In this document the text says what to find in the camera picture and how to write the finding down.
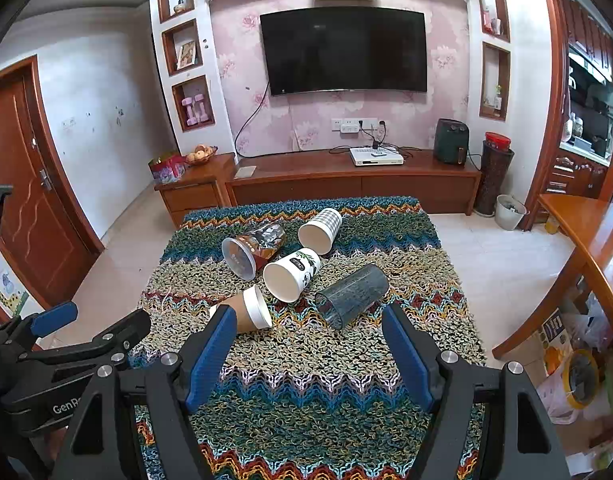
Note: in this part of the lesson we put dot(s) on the brown paper cup white rim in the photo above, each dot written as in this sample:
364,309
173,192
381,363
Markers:
249,312

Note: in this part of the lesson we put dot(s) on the wooden television stand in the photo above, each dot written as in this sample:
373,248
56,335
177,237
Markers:
336,185

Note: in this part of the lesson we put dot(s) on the small dark ornament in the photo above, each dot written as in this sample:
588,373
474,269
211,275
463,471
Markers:
179,6

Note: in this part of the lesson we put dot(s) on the wooden table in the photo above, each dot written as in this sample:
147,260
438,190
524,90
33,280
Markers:
591,240

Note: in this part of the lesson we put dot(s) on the small red and white bottles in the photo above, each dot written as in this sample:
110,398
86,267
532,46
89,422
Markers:
491,22

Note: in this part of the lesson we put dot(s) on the yellow tape roll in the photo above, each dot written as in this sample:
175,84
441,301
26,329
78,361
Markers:
581,377

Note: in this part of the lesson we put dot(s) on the wooden door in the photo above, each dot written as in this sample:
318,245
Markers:
31,185

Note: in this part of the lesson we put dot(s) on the white panda print paper cup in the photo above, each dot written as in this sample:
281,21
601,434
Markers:
291,275

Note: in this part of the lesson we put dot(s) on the pink dumbbell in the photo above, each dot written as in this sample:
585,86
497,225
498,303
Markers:
189,112
201,107

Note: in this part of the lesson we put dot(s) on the dark grey transparent cup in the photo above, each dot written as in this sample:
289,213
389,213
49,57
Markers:
351,295

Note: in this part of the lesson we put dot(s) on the dark woven cylinder stand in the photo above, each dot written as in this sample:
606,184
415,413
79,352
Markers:
492,180

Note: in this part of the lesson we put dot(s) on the printed cardboard box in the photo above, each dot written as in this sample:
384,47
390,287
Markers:
556,332

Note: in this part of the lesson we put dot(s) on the white plastic bag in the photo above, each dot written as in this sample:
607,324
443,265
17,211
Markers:
554,397

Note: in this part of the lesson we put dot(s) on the white set-top box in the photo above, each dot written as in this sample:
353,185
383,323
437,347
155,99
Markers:
376,157

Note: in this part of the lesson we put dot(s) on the colourful knitted blanket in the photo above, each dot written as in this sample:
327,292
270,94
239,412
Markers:
311,385

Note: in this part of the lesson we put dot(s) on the cartoon floor mat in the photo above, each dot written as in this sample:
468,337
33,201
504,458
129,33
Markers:
9,290

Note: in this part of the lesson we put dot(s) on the grey paper sheet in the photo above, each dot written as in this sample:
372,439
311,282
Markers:
245,172

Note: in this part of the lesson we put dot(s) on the clear plastic cup brown print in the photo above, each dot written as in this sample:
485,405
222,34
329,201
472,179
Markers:
251,252

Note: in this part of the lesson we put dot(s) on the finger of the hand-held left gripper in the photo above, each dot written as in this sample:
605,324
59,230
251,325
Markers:
54,317
124,330

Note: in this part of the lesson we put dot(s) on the dark green air fryer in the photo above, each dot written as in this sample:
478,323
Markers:
450,142

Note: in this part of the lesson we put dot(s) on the red gift box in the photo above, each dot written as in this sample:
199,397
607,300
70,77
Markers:
165,169

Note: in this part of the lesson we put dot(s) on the fruit basket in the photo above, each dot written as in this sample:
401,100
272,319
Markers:
201,156

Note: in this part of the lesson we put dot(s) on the wooden side cabinet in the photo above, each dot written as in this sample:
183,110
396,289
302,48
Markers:
196,195

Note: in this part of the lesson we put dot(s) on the picture card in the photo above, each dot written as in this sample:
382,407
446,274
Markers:
187,55

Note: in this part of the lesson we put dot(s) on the black flat television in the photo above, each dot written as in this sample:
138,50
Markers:
344,50

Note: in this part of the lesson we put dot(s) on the checkered paper cup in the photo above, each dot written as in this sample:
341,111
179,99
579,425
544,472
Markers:
321,230

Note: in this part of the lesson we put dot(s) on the small potted plant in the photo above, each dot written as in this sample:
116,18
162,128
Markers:
497,99

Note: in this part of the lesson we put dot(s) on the white bucket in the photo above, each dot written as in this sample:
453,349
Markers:
509,212

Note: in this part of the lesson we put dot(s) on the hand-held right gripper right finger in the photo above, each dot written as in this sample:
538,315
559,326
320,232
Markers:
409,360

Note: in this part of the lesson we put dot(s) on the red lidded jar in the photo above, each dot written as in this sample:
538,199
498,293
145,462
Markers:
498,141

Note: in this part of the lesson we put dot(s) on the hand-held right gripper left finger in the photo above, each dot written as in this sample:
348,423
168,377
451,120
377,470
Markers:
209,360

